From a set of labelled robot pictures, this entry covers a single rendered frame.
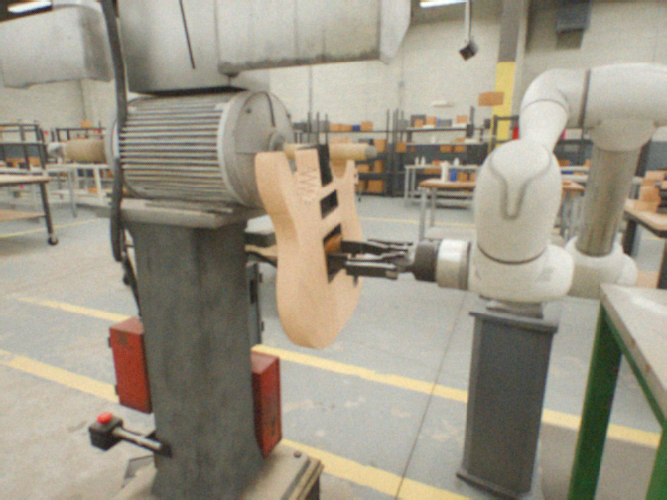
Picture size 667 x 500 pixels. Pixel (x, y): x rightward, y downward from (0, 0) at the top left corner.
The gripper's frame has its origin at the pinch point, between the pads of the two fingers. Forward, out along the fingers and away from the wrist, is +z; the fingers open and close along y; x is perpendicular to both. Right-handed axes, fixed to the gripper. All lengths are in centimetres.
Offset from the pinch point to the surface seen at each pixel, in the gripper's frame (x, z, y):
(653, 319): -15, -59, 17
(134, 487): -73, 62, -19
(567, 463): -119, -61, 75
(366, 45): 37.0, -9.6, -4.5
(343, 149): 19.8, -0.2, 6.8
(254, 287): -21.9, 35.6, 17.7
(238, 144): 22.5, 17.9, -2.7
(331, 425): -116, 36, 59
